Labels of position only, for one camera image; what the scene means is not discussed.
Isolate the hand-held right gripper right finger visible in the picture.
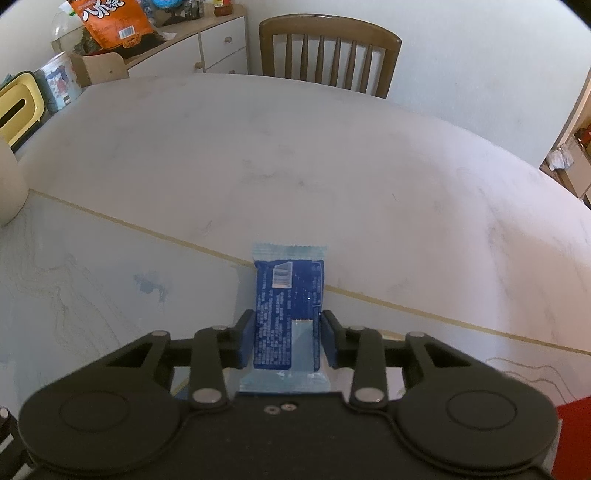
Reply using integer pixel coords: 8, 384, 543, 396
321, 309, 472, 409

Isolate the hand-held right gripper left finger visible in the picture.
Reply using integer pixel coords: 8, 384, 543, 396
106, 309, 256, 409

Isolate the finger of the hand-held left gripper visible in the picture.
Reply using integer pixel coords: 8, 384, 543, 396
0, 406, 33, 480

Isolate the blue snack packet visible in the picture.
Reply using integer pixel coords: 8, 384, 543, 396
239, 242, 331, 394

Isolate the white marble desktop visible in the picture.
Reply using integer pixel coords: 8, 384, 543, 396
0, 73, 591, 480

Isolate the white steel-rimmed kettle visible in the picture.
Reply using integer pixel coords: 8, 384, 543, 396
0, 136, 31, 228

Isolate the red cardboard box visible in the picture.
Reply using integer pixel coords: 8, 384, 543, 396
551, 401, 591, 480

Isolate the white sideboard cabinet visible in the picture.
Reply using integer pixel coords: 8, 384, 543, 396
124, 4, 250, 80

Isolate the brown wooden chair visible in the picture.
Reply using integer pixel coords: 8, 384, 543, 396
258, 14, 403, 100

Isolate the yellow tissue box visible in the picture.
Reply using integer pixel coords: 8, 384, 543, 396
0, 70, 50, 154

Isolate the blue globe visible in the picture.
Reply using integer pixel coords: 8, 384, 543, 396
151, 0, 186, 27

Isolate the orange snack bag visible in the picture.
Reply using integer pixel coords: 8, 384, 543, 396
66, 0, 156, 52

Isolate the glass fish bowl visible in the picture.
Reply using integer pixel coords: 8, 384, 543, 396
50, 8, 89, 52

